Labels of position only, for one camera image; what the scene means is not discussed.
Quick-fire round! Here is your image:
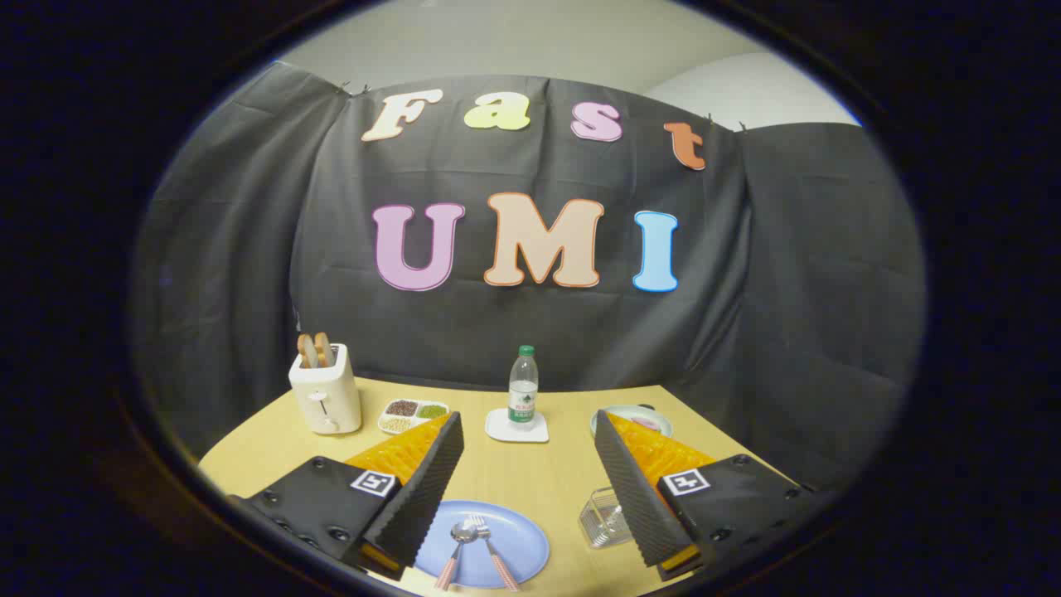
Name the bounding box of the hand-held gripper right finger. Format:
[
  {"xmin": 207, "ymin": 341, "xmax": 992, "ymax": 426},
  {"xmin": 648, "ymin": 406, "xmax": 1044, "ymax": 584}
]
[{"xmin": 593, "ymin": 410, "xmax": 817, "ymax": 581}]

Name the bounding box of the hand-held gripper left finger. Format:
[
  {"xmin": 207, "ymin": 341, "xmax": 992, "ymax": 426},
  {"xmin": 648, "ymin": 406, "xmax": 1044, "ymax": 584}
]
[{"xmin": 228, "ymin": 412, "xmax": 465, "ymax": 581}]

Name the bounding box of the spoon with checked red handle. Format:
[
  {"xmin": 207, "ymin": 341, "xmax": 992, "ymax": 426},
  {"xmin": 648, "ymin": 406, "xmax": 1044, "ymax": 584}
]
[{"xmin": 434, "ymin": 521, "xmax": 479, "ymax": 591}]

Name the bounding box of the fork with checked red handle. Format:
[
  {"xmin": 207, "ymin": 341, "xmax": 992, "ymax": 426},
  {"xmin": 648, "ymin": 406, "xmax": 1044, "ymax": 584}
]
[{"xmin": 469, "ymin": 516, "xmax": 521, "ymax": 593}]

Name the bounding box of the white divided dish with beans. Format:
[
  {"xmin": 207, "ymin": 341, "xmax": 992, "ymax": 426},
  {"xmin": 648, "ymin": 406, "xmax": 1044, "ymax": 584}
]
[{"xmin": 378, "ymin": 398, "xmax": 450, "ymax": 436}]

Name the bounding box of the pale green plate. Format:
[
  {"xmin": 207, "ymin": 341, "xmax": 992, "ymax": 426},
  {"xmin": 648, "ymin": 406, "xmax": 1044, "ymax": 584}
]
[{"xmin": 590, "ymin": 404, "xmax": 674, "ymax": 440}]

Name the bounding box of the white square coaster tray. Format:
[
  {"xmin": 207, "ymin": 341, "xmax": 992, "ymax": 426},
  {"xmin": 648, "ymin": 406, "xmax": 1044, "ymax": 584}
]
[{"xmin": 485, "ymin": 407, "xmax": 550, "ymax": 444}]

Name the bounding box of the blue plate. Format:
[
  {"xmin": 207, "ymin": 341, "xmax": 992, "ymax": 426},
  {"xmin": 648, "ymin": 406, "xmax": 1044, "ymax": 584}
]
[{"xmin": 412, "ymin": 499, "xmax": 551, "ymax": 590}]

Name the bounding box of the clear water bottle green cap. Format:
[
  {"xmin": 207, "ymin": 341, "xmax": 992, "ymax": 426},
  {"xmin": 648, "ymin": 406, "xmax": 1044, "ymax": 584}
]
[{"xmin": 507, "ymin": 345, "xmax": 540, "ymax": 432}]

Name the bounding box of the cream toaster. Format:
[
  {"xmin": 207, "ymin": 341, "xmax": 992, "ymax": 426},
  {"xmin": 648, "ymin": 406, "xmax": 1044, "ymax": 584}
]
[{"xmin": 288, "ymin": 343, "xmax": 363, "ymax": 435}]

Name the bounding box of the black backdrop cloth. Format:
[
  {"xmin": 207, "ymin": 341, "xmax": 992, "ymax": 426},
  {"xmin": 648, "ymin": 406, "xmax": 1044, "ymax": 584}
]
[{"xmin": 128, "ymin": 62, "xmax": 928, "ymax": 490}]

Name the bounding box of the metal wire basket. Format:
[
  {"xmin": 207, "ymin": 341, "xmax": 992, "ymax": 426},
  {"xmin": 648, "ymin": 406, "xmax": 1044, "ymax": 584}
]
[{"xmin": 578, "ymin": 487, "xmax": 635, "ymax": 550}]

